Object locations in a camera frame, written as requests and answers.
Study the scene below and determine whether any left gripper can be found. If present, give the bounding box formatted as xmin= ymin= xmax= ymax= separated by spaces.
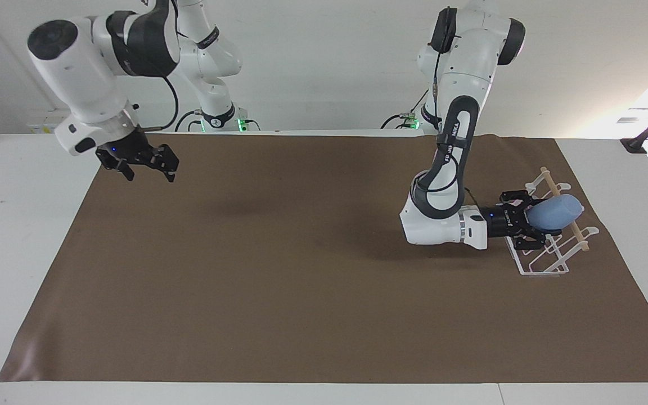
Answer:
xmin=487 ymin=190 xmax=563 ymax=251

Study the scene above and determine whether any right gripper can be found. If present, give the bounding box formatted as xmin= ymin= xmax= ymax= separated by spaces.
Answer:
xmin=95 ymin=127 xmax=180 ymax=183

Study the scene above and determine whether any light blue cup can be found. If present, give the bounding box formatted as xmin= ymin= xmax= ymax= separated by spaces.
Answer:
xmin=526 ymin=194 xmax=585 ymax=232

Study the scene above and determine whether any white wire cup holder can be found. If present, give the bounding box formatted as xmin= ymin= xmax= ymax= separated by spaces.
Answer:
xmin=503 ymin=166 xmax=601 ymax=277

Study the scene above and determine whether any black cable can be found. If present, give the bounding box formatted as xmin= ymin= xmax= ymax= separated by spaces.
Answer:
xmin=174 ymin=110 xmax=205 ymax=133
xmin=136 ymin=73 xmax=181 ymax=134
xmin=381 ymin=89 xmax=433 ymax=130

